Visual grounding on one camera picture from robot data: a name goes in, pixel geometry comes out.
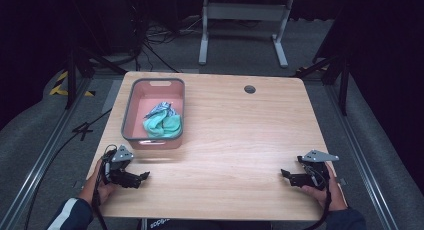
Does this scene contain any green cloth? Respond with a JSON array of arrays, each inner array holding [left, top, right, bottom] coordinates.
[[142, 109, 183, 139]]

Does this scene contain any black tripod stand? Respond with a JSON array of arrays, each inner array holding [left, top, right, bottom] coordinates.
[[64, 46, 128, 110], [293, 54, 350, 117]]

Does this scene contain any pink plastic basket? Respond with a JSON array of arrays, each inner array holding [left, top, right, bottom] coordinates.
[[120, 77, 186, 150]]

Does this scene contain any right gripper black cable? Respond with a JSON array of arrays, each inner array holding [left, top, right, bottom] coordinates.
[[301, 165, 333, 230]]

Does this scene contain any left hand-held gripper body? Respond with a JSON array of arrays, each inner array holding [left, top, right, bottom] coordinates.
[[101, 144, 142, 189]]

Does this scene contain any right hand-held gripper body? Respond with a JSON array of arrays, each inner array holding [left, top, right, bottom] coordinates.
[[288, 149, 340, 191]]

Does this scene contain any person's left hand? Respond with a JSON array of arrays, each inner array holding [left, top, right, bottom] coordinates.
[[79, 158, 118, 208]]

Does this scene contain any blue patterned cloth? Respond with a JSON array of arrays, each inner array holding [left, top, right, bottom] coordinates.
[[144, 101, 178, 120]]

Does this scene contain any person's right hand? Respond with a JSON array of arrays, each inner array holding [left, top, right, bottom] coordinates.
[[300, 163, 348, 212]]

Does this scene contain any black floor cable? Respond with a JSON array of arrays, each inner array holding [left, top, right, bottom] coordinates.
[[23, 108, 113, 230]]

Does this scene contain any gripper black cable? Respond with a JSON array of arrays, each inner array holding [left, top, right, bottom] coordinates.
[[91, 143, 118, 230], [301, 165, 333, 230]]

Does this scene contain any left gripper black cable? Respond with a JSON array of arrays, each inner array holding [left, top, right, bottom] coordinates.
[[91, 143, 118, 230]]

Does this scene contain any grey metal table frame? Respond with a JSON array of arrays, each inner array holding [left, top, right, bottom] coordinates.
[[198, 0, 294, 69]]

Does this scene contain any person's dark clothing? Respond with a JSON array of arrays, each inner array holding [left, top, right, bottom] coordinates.
[[137, 217, 274, 230]]

